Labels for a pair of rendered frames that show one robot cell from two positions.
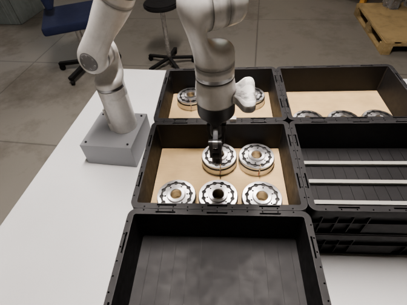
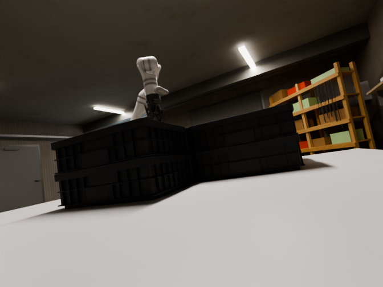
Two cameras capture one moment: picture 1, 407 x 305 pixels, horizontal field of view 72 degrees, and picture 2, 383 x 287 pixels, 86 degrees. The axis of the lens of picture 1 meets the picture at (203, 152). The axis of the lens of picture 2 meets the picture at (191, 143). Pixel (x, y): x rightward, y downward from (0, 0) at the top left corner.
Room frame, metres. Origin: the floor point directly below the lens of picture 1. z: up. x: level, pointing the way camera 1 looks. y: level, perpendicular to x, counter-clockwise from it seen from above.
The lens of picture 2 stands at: (-0.50, -0.45, 0.78)
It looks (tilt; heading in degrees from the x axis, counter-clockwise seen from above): 5 degrees up; 15
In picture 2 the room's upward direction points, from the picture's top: 9 degrees counter-clockwise
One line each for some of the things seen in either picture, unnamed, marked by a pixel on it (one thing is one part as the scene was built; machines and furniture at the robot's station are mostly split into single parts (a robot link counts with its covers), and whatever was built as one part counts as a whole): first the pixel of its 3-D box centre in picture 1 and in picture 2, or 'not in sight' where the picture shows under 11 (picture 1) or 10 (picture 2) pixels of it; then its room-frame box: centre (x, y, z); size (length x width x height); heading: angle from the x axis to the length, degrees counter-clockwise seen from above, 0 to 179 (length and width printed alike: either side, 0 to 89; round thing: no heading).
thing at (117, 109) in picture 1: (118, 106); not in sight; (0.80, 0.28, 0.88); 0.09 x 0.09 x 0.17; 81
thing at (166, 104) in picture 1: (220, 106); not in sight; (0.78, -0.07, 0.87); 0.40 x 0.30 x 0.11; 84
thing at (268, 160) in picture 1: (256, 156); not in sight; (0.54, -0.15, 0.86); 0.10 x 0.10 x 0.01
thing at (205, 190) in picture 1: (218, 195); not in sight; (0.42, -0.03, 0.86); 0.10 x 0.10 x 0.01
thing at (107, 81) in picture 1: (103, 65); not in sight; (0.81, 0.29, 1.04); 0.09 x 0.09 x 0.17; 72
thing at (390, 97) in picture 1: (338, 104); not in sight; (0.74, -0.47, 0.87); 0.40 x 0.30 x 0.11; 84
